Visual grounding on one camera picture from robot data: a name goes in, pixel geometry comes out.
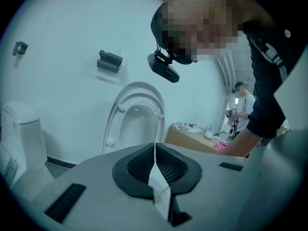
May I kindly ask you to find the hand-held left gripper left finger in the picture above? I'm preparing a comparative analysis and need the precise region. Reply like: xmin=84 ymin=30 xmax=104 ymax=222
xmin=31 ymin=142 xmax=169 ymax=231

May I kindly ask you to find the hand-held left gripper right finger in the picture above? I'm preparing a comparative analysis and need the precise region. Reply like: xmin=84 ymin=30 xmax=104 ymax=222
xmin=155 ymin=142 xmax=260 ymax=231

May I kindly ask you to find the white toilet with wide bowl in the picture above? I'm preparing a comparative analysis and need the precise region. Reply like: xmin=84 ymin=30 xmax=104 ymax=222
xmin=102 ymin=81 xmax=172 ymax=222

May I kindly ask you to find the person's right forearm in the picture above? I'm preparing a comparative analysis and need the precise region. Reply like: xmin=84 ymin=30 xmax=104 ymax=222
xmin=220 ymin=125 xmax=264 ymax=158

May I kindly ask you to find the white toilet with tall tank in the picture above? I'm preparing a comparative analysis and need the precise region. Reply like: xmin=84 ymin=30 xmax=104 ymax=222
xmin=0 ymin=101 xmax=56 ymax=197

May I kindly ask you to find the pink cloth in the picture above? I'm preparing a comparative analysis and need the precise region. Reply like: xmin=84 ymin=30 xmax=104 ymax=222
xmin=213 ymin=141 xmax=232 ymax=152

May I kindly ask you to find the large cardboard box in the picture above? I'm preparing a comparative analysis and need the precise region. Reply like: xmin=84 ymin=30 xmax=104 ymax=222
xmin=165 ymin=125 xmax=233 ymax=155

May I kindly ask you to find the clear plastic bag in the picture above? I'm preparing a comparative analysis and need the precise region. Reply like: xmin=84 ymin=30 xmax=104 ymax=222
xmin=171 ymin=121 xmax=205 ymax=134

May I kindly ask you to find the person's black shirt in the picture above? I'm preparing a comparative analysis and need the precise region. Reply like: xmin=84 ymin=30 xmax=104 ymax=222
xmin=242 ymin=0 xmax=303 ymax=140

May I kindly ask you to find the person's head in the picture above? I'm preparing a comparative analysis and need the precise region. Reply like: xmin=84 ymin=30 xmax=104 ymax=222
xmin=151 ymin=0 xmax=245 ymax=66

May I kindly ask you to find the black head-worn camera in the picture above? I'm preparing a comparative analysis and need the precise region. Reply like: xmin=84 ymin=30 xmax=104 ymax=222
xmin=147 ymin=49 xmax=180 ymax=83

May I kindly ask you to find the wide black wall bracket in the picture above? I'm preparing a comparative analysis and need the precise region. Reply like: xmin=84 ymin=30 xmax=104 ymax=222
xmin=97 ymin=49 xmax=123 ymax=75

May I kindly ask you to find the small black wall bracket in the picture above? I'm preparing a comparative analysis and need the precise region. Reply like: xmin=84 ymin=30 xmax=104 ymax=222
xmin=13 ymin=41 xmax=29 ymax=56

